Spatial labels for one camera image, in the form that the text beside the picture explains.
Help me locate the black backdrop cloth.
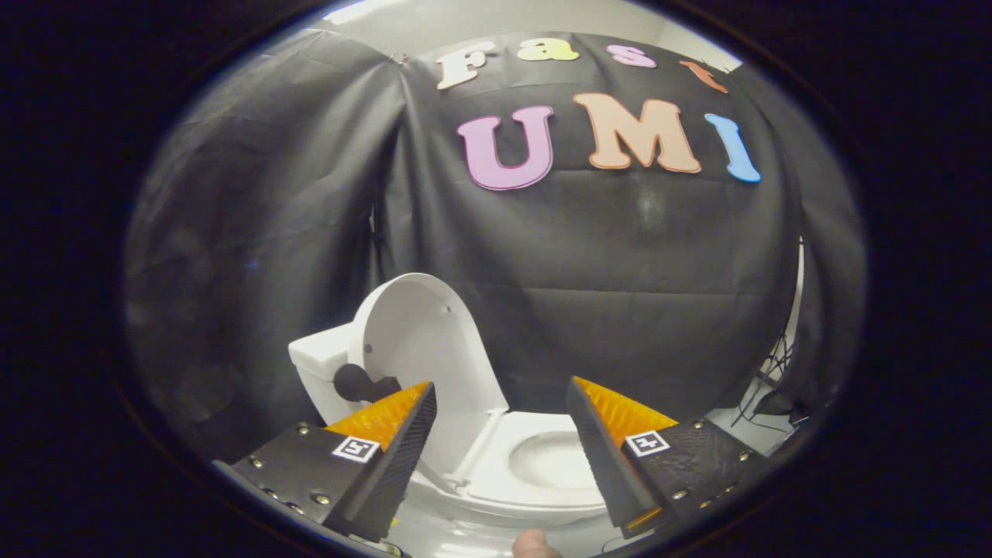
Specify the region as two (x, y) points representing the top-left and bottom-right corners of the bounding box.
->
(124, 29), (867, 466)

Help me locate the white toilet seat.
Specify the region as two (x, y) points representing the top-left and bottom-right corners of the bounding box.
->
(457, 411), (609, 520)

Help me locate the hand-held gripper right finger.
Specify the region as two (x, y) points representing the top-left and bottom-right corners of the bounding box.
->
(564, 377), (772, 539)

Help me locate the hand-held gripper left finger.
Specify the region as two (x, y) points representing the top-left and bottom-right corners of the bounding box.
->
(213, 381), (438, 543)

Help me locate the white toilet lid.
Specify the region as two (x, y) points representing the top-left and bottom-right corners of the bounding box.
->
(349, 273), (510, 477)

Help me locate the white toilet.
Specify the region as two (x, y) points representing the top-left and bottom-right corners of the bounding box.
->
(288, 322), (613, 529)

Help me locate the white toilet tank cover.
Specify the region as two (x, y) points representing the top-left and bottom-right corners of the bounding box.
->
(288, 324), (361, 374)

